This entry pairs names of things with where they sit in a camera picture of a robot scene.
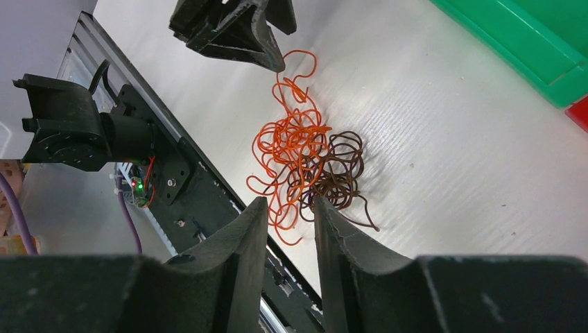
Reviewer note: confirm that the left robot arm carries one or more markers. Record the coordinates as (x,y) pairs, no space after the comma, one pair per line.
(68,128)

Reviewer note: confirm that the red plastic bin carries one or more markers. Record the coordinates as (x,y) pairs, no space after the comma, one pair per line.
(578,113)

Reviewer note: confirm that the green plastic bin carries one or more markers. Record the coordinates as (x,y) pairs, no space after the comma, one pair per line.
(544,41)

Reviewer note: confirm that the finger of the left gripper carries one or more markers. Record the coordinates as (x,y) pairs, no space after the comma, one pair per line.
(228,30)
(280,14)

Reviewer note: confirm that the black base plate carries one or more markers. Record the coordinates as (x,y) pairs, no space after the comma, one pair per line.
(192,201)

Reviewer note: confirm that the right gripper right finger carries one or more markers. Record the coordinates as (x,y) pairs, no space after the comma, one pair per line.
(367,287)

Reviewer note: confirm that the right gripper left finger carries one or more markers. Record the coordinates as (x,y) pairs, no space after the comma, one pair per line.
(214,286)

